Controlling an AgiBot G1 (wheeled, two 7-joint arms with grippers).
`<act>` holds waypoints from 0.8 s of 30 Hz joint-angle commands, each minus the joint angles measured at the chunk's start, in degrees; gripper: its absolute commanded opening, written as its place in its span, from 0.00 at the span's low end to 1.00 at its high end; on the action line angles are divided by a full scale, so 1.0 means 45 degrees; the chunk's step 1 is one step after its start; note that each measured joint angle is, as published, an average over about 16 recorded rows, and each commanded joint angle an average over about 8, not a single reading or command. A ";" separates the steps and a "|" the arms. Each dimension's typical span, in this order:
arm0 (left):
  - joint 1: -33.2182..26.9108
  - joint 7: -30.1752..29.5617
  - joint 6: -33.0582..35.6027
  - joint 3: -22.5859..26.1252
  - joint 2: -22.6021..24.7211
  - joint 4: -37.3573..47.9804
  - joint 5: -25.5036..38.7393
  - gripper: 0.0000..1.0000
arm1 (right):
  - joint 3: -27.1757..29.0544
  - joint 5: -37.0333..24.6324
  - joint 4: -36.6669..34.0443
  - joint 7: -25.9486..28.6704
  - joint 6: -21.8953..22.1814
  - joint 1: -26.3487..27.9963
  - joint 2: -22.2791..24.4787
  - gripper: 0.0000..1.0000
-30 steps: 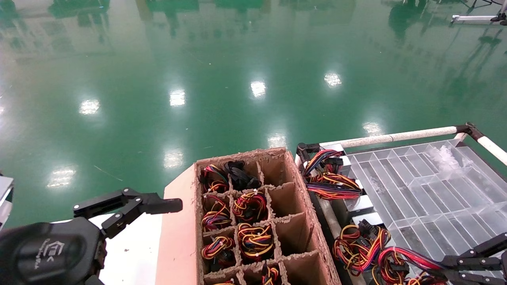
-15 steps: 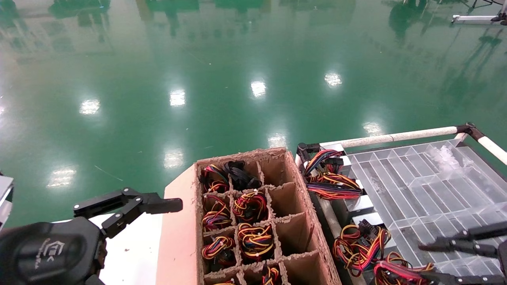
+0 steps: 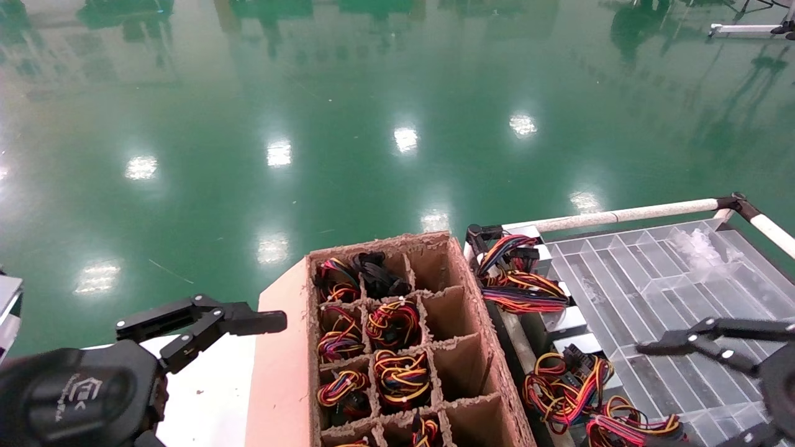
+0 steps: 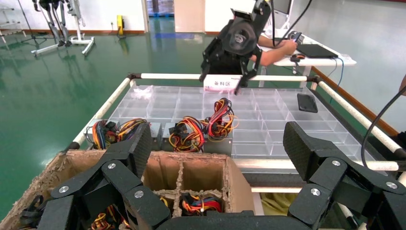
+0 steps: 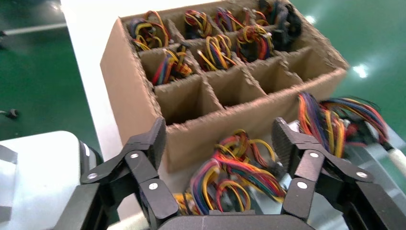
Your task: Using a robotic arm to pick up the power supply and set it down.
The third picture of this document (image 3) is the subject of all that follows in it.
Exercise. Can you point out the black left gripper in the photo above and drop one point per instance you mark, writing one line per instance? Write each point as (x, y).
(74, 397)

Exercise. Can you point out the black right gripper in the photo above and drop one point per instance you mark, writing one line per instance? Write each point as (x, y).
(782, 397)

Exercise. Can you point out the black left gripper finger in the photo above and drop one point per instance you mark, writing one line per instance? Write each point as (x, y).
(262, 323)

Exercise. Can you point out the brown cardboard divider box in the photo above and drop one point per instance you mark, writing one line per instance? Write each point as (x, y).
(279, 372)

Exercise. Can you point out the clear plastic divider tray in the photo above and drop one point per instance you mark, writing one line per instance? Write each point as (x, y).
(652, 292)

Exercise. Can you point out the crumpled clear plastic film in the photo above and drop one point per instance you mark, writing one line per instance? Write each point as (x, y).
(699, 248)

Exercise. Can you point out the grey white machine part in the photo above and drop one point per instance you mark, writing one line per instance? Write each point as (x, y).
(9, 310)

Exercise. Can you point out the black pipe corner connector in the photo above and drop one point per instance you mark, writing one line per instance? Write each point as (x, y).
(481, 234)
(736, 203)

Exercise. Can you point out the white metal support stand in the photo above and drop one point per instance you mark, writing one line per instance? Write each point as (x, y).
(739, 29)

